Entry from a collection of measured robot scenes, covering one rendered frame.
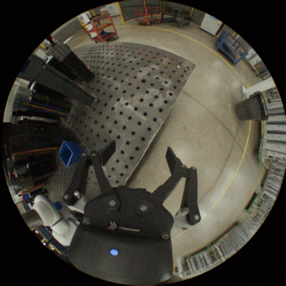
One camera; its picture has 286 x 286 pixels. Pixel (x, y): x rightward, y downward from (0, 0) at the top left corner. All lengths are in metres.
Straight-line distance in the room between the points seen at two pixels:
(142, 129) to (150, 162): 0.79
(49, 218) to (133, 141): 0.72
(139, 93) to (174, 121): 0.80
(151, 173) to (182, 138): 0.63
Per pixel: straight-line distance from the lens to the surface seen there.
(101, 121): 0.44
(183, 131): 1.16
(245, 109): 1.95
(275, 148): 3.32
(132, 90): 0.43
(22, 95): 0.53
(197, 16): 6.92
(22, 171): 0.80
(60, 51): 0.51
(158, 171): 1.15
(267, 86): 2.90
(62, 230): 0.74
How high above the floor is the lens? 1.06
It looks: 86 degrees down
